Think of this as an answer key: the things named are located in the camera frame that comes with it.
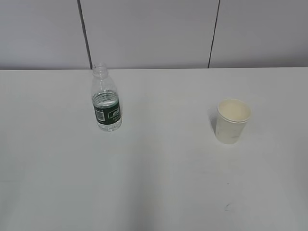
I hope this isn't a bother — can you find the clear water bottle green label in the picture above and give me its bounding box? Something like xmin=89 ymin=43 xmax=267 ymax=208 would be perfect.
xmin=91 ymin=64 xmax=122 ymax=132

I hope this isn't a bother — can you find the white paper cup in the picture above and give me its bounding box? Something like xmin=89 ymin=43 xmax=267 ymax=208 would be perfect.
xmin=215 ymin=99 xmax=252 ymax=144

